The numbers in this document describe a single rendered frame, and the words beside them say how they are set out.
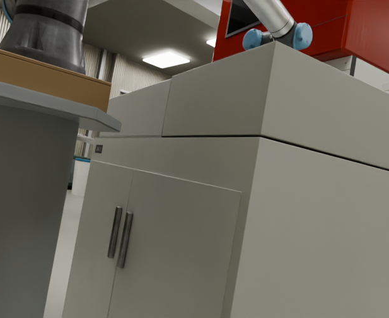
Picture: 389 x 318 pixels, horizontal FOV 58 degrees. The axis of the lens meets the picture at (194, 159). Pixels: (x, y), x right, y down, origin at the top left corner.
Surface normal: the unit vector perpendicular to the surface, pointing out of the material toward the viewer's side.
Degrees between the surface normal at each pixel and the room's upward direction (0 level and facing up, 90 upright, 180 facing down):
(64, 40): 74
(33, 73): 90
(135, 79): 90
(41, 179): 90
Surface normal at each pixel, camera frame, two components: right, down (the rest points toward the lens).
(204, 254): -0.85, -0.17
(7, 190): 0.23, 0.00
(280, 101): 0.51, 0.05
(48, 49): 0.54, -0.22
